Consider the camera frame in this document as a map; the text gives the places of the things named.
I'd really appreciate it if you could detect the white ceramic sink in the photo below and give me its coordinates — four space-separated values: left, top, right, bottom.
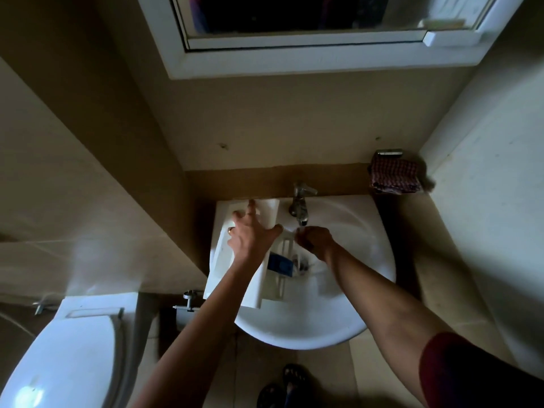
210 195 397 351

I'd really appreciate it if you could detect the person's left hand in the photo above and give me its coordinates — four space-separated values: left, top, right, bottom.
227 199 284 268

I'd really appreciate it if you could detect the person's left forearm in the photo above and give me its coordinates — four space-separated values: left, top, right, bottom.
131 258 264 408

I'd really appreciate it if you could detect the black right sandal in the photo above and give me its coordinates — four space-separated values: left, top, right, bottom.
282 364 311 398

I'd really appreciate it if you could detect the person's right forearm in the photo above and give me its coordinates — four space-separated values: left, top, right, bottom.
327 246 451 404

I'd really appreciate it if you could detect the white toilet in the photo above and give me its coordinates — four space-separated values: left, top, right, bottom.
0 292 140 408

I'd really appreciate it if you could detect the metal faucet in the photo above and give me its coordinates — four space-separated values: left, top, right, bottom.
288 181 318 227

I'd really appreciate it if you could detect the dark red shirt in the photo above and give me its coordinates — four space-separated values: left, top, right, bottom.
418 332 544 408

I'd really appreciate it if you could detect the metal toilet paper holder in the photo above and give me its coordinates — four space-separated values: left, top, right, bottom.
172 289 205 328

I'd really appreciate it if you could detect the white framed mirror cabinet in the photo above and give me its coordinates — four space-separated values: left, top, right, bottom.
135 0 528 80

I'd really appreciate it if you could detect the red checkered cloth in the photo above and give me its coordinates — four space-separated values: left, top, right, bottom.
368 156 422 195

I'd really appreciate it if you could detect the person's right hand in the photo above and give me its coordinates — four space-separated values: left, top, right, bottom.
295 226 339 264

